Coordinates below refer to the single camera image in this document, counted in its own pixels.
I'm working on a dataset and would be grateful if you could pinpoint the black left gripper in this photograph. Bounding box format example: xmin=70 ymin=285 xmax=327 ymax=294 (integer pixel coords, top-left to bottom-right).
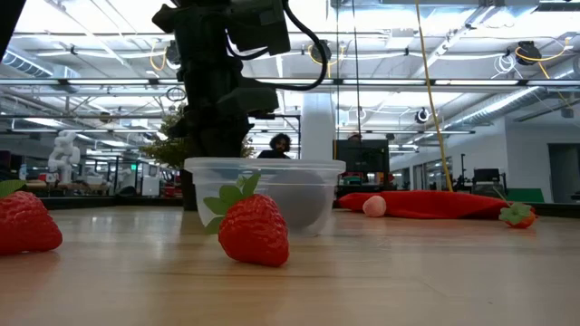
xmin=169 ymin=76 xmax=254 ymax=159

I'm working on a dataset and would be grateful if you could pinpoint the large red toy strawberry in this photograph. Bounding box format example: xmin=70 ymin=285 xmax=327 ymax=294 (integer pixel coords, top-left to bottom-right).
xmin=0 ymin=179 xmax=64 ymax=257
xmin=202 ymin=173 xmax=291 ymax=268

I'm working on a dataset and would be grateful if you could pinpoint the round brown fruit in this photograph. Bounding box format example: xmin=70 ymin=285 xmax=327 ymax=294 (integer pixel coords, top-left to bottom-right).
xmin=266 ymin=169 xmax=328 ymax=231

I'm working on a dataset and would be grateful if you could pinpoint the small pink round fruit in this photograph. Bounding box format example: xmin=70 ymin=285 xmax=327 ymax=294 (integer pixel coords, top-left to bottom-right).
xmin=362 ymin=195 xmax=388 ymax=218

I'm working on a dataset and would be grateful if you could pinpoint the small red-orange fruit green calyx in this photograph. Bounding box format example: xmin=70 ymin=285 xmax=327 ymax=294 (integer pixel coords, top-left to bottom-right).
xmin=492 ymin=187 xmax=538 ymax=230

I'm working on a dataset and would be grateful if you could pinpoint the clear plastic tupperware container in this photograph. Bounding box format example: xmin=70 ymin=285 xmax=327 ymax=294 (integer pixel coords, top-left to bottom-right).
xmin=183 ymin=157 xmax=347 ymax=237

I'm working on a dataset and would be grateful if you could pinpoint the small potted green plant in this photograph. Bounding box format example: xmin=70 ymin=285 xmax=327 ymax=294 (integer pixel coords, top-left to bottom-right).
xmin=140 ymin=104 xmax=256 ymax=212

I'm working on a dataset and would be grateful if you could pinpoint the white cabinet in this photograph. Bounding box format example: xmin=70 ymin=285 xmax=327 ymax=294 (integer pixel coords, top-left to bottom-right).
xmin=140 ymin=162 xmax=162 ymax=197

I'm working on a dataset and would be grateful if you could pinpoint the long ceiling light strip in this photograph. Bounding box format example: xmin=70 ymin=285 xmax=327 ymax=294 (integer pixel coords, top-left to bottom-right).
xmin=0 ymin=77 xmax=580 ymax=88

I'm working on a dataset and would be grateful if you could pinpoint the wooden background table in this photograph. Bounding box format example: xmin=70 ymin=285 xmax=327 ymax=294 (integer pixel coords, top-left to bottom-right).
xmin=22 ymin=179 xmax=112 ymax=197

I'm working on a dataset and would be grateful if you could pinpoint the red cloth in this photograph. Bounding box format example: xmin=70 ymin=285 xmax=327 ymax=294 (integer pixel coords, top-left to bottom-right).
xmin=334 ymin=189 xmax=529 ymax=221

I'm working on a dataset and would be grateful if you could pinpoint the black monitor on cart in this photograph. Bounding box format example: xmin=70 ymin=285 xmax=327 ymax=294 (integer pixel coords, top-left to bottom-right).
xmin=472 ymin=168 xmax=508 ymax=200

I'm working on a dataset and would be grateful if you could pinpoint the green board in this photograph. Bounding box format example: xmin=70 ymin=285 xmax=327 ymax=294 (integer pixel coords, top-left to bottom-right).
xmin=506 ymin=187 xmax=546 ymax=204

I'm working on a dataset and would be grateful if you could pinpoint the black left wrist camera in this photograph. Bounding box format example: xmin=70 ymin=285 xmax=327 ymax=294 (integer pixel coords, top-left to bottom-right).
xmin=246 ymin=84 xmax=281 ymax=117

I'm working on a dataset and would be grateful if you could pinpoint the black aluminium table frame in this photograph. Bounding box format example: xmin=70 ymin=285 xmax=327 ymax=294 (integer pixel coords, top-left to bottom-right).
xmin=0 ymin=195 xmax=580 ymax=219

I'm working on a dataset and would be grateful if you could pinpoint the black left wrist camera cable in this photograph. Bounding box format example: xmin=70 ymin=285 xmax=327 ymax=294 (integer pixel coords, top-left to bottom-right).
xmin=225 ymin=0 xmax=329 ymax=91

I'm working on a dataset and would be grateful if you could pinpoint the black hanging cable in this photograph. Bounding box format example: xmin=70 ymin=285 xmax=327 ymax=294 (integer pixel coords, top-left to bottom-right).
xmin=352 ymin=0 xmax=362 ymax=141
xmin=335 ymin=0 xmax=341 ymax=141

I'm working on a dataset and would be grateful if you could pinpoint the yellow hanging cable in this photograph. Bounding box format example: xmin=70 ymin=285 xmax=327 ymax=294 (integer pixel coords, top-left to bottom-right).
xmin=414 ymin=0 xmax=454 ymax=192

